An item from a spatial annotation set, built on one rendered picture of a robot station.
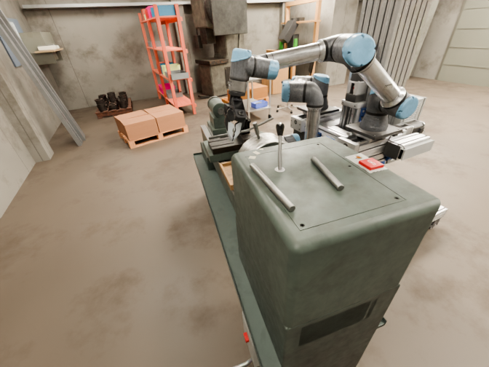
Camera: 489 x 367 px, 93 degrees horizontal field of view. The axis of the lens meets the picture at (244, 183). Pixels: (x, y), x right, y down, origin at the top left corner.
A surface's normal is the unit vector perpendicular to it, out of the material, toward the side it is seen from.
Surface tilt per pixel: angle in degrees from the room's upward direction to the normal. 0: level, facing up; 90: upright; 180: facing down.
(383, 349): 0
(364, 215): 0
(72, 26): 90
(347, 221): 0
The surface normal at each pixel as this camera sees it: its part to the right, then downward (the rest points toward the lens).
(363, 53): 0.13, 0.47
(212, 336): -0.05, -0.83
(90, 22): 0.42, 0.48
